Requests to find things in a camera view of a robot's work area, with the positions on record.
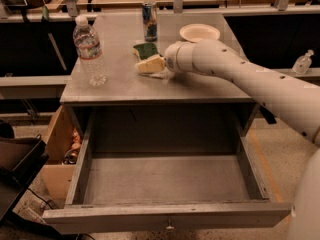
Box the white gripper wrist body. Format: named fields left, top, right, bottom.
left=164, top=41, right=195, bottom=73

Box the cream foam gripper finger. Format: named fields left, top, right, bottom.
left=135, top=55, right=165, bottom=74

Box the green and yellow sponge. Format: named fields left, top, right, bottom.
left=133, top=43, right=159, bottom=60

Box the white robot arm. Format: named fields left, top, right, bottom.
left=133, top=39, right=320, bottom=240

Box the grey cabinet with top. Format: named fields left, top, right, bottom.
left=61, top=13, right=260, bottom=150

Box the open grey top drawer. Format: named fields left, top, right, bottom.
left=42, top=110, right=293, bottom=235

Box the small drawer key knob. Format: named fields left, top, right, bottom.
left=166, top=220, right=175, bottom=231

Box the white bowl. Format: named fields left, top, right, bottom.
left=180, top=24, right=220, bottom=43

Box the blue energy drink can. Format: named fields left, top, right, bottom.
left=142, top=2, right=157, bottom=42

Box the clear plastic water bottle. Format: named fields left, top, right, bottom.
left=73, top=15, right=107, bottom=87

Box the clear soap dispenser bottle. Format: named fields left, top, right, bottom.
left=292, top=49, right=314, bottom=74

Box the wooden box on floor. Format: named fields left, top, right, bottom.
left=40, top=106, right=75, bottom=200

